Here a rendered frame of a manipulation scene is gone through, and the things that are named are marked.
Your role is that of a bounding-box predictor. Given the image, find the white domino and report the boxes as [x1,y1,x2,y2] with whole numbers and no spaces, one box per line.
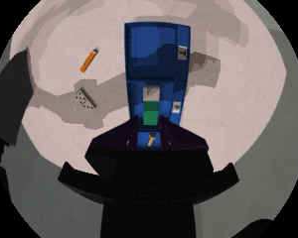
[74,89,96,114]

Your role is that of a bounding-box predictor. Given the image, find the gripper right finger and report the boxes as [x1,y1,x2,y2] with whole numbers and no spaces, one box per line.
[159,115,209,151]

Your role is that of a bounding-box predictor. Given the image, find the orange cylinder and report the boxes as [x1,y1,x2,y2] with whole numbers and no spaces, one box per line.
[80,50,97,72]

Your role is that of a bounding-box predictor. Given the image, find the dark blue rack of bins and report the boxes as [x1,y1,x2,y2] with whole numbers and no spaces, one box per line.
[124,22,191,151]

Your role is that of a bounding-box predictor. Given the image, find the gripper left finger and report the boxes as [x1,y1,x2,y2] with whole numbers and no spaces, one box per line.
[89,115,138,151]

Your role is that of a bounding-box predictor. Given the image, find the brass hex bolt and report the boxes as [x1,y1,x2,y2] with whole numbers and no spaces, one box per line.
[147,133,156,146]

